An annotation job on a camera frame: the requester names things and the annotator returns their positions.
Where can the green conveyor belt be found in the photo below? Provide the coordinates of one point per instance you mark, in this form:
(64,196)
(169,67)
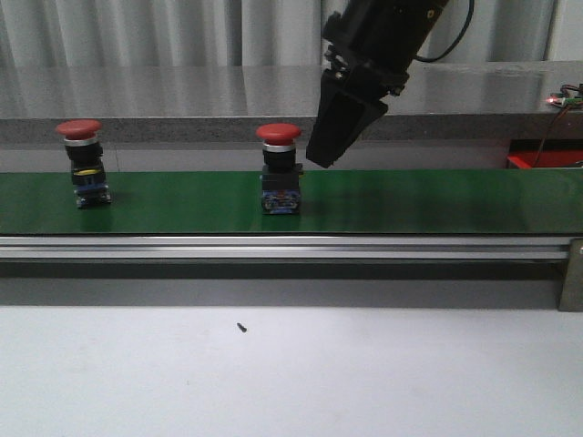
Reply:
(463,201)

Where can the steel conveyor support bracket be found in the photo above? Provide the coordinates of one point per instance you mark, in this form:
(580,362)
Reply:
(571,296)

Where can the red bin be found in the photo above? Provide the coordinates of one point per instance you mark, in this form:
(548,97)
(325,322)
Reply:
(555,153)

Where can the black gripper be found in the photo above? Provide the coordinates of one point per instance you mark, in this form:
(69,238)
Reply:
(371,46)

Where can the red mushroom push button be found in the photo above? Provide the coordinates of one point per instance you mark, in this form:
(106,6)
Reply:
(280,175)
(85,153)

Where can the grey pleated curtain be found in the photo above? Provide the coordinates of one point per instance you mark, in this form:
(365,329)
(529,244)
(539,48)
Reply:
(245,33)

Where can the green circuit board red LED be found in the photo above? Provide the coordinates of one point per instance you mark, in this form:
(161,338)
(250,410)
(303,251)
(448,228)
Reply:
(568,96)

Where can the aluminium conveyor side rail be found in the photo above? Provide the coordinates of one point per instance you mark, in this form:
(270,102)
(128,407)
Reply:
(285,248)

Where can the grey stone counter slab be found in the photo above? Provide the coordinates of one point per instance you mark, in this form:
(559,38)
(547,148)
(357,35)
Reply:
(161,104)

